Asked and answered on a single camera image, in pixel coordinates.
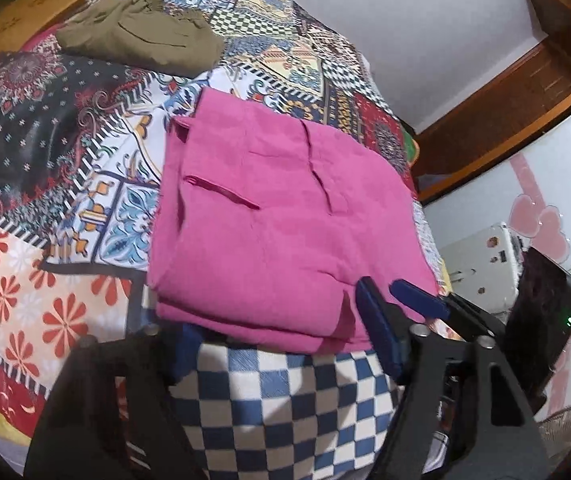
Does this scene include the patchwork printed blanket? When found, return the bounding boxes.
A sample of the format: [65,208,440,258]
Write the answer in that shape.
[0,0,449,476]

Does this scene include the pink pants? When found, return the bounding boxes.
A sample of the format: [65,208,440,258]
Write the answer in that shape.
[146,86,441,356]

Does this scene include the white power socket box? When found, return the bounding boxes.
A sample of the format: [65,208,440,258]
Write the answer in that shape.
[438,222,526,316]

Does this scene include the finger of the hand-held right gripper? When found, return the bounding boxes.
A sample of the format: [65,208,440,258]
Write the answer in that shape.
[389,280,509,346]

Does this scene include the wooden wardrobe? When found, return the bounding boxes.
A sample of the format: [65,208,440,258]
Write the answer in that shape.
[410,0,571,206]

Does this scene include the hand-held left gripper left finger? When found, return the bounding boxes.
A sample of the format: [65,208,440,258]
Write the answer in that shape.
[22,327,206,480]

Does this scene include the wire fan guard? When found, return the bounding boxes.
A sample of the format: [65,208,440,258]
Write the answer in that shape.
[538,400,571,480]

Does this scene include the wooden lap table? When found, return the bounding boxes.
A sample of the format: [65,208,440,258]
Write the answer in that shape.
[0,0,96,78]

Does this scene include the white door with pink stickers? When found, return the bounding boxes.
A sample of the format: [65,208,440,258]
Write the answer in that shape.
[423,95,571,411]

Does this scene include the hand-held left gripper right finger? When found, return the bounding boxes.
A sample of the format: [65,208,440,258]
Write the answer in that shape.
[357,276,549,480]

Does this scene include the olive green pants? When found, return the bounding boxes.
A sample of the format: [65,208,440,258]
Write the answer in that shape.
[55,0,226,78]

